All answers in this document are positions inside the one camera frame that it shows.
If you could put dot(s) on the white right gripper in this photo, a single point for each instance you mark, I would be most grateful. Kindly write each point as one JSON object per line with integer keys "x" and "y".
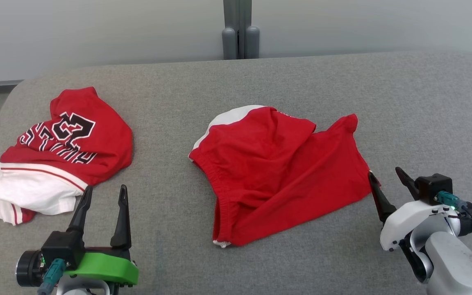
{"x": 408, "y": 219}

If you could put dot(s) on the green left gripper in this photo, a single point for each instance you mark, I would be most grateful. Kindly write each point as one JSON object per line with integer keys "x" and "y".
{"x": 105, "y": 268}

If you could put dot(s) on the red white basketball jersey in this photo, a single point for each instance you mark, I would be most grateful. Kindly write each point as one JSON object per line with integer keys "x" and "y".
{"x": 105, "y": 143}

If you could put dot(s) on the red shorts with white panel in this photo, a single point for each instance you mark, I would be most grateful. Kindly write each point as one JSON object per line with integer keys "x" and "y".
{"x": 277, "y": 172}

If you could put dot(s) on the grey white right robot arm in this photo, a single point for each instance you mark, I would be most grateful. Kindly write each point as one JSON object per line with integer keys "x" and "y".
{"x": 457, "y": 266}

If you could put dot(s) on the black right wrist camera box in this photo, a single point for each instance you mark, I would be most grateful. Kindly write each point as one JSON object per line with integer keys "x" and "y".
{"x": 432, "y": 188}

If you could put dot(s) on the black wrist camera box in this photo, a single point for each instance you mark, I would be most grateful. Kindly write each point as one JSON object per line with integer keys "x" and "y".
{"x": 432, "y": 188}
{"x": 62, "y": 246}

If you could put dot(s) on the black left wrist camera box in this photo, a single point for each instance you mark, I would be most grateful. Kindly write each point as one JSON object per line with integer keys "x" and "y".
{"x": 62, "y": 246}

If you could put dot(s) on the grey double partition post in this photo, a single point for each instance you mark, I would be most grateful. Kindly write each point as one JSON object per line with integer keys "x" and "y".
{"x": 240, "y": 24}

